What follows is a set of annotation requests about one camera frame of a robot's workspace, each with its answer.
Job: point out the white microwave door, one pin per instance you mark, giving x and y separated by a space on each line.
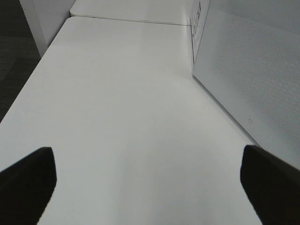
249 60

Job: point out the white cabinet panel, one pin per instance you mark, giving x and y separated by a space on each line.
45 18

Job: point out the white microwave oven body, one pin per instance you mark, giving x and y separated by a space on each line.
197 18

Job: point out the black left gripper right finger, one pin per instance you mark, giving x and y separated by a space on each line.
272 186

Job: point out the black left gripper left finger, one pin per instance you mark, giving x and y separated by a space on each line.
26 188

